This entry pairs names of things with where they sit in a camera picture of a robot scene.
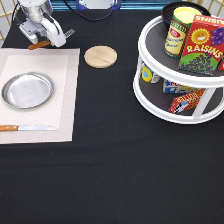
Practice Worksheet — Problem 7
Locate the yellow lidded green can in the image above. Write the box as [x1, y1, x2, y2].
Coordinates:
[164, 7, 201, 58]

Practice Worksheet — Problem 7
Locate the red raisins box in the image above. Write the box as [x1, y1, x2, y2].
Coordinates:
[179, 15, 224, 75]

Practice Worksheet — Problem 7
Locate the white blue food box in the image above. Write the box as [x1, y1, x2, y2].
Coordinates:
[163, 80, 197, 94]

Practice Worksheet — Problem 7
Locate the black bowl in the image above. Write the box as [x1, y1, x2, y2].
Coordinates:
[161, 1, 210, 28]

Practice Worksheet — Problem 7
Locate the blue yellow small can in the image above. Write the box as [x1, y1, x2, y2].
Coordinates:
[141, 64, 160, 84]

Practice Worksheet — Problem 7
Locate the white silver gripper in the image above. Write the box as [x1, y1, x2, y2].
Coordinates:
[18, 0, 66, 47]

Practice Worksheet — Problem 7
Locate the white two-tier turntable shelf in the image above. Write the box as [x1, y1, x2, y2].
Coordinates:
[133, 16, 224, 124]

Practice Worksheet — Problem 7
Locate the black cable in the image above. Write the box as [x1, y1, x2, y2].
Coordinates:
[62, 0, 120, 23]

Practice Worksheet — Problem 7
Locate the beige woven placemat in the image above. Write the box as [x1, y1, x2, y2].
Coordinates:
[0, 48, 80, 144]

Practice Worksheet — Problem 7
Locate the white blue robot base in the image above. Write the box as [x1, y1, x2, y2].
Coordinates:
[76, 0, 121, 9]

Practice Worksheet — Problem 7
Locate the round silver metal plate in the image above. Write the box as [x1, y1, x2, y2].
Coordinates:
[2, 72, 54, 109]

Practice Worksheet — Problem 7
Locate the red orange snack box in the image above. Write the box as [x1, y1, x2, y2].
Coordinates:
[170, 89, 204, 114]

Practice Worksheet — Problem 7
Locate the wooden handled knife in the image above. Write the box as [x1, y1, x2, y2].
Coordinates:
[0, 125, 57, 131]

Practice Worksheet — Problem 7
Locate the round wooden coaster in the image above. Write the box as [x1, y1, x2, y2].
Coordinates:
[84, 45, 117, 68]

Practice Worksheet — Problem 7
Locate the wooden handled fork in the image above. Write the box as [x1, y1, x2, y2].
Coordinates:
[28, 29, 75, 50]

